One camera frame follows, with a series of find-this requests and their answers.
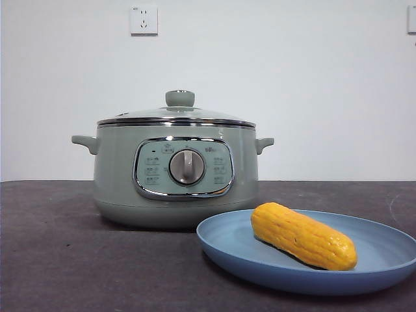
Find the white wall power socket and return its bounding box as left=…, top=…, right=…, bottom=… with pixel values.
left=130, top=5, right=159, bottom=36

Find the white wall plate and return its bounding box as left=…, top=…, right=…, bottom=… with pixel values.
left=407, top=5, right=416, bottom=35

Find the glass lid with green knob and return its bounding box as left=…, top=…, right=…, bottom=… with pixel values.
left=96, top=90, right=256, bottom=127

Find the blue round plate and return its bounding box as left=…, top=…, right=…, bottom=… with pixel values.
left=196, top=209, right=416, bottom=296

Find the yellow corn cob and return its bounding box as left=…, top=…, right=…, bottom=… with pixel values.
left=250, top=202, right=358, bottom=272

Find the pale green electric steamer pot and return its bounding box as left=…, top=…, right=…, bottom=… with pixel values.
left=71, top=122, right=275, bottom=232

